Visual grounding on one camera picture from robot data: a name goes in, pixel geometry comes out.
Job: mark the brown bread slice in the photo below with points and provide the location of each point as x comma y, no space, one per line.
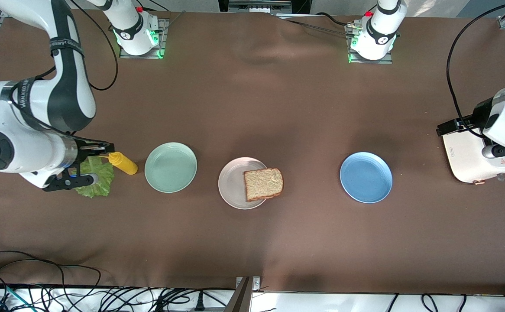
263,184

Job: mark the brown table cloth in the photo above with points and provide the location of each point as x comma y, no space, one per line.
278,108

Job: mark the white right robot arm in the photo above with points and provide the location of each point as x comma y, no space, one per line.
18,143

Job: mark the green lettuce leaf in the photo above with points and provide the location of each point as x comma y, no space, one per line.
105,182

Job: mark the blue plate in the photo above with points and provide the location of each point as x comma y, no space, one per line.
366,177

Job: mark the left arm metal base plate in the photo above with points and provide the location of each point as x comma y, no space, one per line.
384,60

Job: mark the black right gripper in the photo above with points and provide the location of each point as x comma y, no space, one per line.
85,148

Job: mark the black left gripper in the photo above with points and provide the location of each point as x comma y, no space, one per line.
478,113

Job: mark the mint green plate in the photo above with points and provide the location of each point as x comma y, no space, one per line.
170,168

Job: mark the metal table clamp bracket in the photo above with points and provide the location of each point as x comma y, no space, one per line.
256,284

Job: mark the yellow mustard squeeze bottle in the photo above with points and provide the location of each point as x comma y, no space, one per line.
124,164

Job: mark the white toaster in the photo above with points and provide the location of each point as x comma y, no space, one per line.
464,160

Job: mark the beige plate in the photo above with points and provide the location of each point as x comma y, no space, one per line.
233,182

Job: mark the black power plug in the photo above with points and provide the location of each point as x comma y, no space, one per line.
199,303

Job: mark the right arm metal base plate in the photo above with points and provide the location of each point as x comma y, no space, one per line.
124,55

